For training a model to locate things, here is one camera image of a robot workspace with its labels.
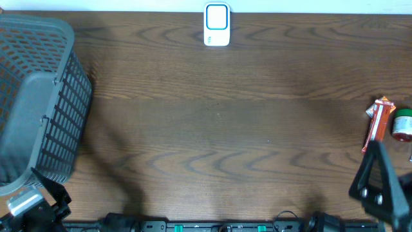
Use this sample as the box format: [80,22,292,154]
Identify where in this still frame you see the green lid white jar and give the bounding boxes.
[392,108,411,142]

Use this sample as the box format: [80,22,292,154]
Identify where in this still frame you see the orange snack bar wrapper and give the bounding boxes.
[361,99,396,154]

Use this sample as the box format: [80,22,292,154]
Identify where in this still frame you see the orange white small box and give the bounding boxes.
[366,96,389,118]

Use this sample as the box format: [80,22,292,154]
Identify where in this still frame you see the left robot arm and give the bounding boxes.
[1,168,71,232]

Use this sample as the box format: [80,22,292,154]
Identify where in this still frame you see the white barcode scanner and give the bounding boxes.
[203,2,230,46]

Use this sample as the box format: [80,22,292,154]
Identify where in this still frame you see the grey plastic basket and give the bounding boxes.
[1,14,93,195]

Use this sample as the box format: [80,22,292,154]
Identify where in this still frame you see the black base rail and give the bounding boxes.
[63,211,386,232]

